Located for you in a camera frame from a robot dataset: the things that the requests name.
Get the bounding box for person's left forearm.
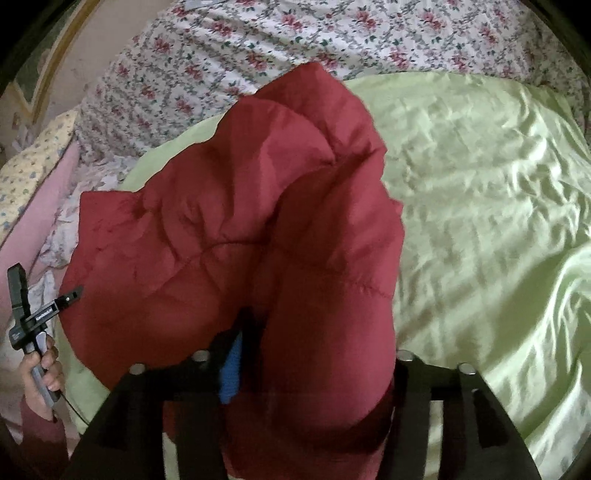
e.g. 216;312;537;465
17;396;71;464

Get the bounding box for rose floral bed sheet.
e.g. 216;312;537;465
76;0;591;161

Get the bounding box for pink pillow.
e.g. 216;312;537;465
0;142;83;280

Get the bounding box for red quilted jacket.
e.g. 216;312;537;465
59;61;405;480

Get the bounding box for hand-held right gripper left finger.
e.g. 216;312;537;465
65;310;256;480

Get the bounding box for light green blanket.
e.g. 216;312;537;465
55;71;591;480

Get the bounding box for person's left hand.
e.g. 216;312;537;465
20;336;65;422

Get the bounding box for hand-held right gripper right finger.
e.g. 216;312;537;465
382;350;542;480

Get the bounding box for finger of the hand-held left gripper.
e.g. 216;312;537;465
57;285;85;309

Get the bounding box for black cable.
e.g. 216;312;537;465
57;391;91;426

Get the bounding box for yellow floral pillow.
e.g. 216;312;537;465
0;110;80;243

